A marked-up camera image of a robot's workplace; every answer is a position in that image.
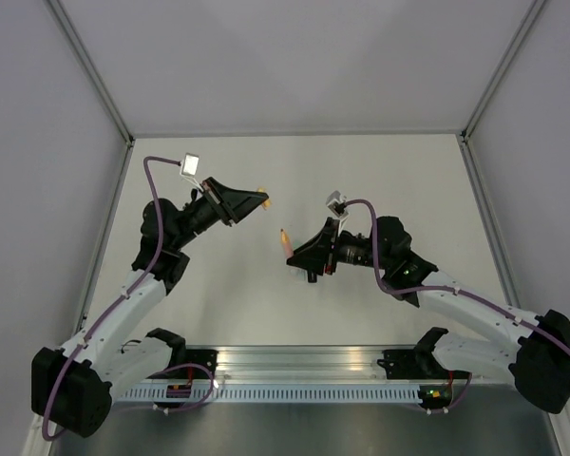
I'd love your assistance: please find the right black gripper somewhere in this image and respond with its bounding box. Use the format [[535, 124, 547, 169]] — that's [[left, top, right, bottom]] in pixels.
[[287, 217, 390, 276]]

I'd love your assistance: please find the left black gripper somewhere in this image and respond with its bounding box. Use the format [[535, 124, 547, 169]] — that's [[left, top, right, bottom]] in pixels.
[[171, 177, 269, 250]]

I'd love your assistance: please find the light green pen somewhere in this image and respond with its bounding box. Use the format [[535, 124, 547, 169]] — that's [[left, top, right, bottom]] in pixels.
[[288, 268, 306, 281]]

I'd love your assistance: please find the pink pen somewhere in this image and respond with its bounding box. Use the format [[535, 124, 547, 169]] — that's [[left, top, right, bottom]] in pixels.
[[280, 229, 294, 258]]

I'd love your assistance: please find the orange pen cap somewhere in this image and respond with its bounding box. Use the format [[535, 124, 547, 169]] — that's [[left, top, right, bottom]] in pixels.
[[257, 187, 271, 210]]

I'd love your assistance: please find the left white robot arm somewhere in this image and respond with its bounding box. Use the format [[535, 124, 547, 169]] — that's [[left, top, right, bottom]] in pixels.
[[31, 178, 269, 437]]

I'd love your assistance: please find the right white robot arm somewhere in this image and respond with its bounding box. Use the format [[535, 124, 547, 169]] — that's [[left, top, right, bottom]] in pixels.
[[287, 217, 570, 414]]

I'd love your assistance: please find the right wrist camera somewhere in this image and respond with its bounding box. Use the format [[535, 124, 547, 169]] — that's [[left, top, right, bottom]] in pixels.
[[326, 190, 350, 232]]

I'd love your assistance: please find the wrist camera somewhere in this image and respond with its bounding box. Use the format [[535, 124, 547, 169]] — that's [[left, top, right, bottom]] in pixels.
[[180, 153, 202, 189], [326, 190, 350, 232]]

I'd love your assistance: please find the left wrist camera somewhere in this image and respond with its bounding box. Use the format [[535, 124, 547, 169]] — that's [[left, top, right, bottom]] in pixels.
[[180, 153, 202, 189]]

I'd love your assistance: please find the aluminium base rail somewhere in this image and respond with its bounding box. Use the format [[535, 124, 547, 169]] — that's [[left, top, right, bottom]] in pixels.
[[180, 345, 452, 384]]

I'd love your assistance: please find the slotted cable duct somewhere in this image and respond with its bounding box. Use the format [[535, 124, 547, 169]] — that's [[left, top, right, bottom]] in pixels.
[[119, 382, 421, 404]]

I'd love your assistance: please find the left aluminium frame post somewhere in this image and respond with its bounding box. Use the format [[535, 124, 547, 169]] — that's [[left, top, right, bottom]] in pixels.
[[44, 0, 135, 147]]

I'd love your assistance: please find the aluminium frame post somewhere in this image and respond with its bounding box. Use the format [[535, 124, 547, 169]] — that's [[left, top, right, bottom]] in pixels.
[[458, 0, 549, 143], [44, 0, 135, 147]]

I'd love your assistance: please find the right aluminium frame post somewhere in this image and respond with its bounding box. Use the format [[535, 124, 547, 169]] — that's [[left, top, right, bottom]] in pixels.
[[458, 0, 549, 143]]

